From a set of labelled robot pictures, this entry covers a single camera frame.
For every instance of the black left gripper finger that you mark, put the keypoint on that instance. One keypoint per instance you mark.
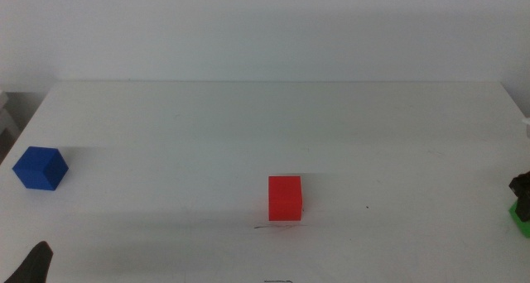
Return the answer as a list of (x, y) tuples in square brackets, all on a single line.
[(35, 264)]

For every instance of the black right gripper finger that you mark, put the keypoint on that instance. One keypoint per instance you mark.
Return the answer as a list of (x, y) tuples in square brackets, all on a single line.
[(524, 210)]

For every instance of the green cube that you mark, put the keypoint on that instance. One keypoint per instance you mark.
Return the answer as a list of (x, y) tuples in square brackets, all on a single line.
[(523, 229)]

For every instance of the blue cube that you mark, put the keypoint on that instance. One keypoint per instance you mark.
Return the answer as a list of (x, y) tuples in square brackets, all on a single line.
[(37, 171)]

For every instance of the red cube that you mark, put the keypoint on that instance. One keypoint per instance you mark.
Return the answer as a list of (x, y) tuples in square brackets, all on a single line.
[(285, 200)]

